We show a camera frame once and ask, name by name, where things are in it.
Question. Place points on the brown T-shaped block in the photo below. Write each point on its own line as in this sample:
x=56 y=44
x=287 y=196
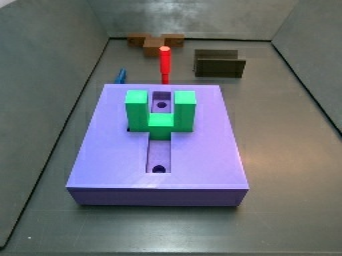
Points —
x=150 y=43

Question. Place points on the dark grey fixture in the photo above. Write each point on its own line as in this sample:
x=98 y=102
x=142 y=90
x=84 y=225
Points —
x=219 y=63

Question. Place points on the green U-shaped block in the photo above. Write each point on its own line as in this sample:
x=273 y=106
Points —
x=169 y=113

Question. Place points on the purple base block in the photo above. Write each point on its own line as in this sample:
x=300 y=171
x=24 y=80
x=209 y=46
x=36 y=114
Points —
x=200 y=173

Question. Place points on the blue peg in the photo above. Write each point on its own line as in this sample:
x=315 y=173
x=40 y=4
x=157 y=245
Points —
x=121 y=77

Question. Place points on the red peg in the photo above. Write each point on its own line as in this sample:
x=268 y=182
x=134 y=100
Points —
x=165 y=61

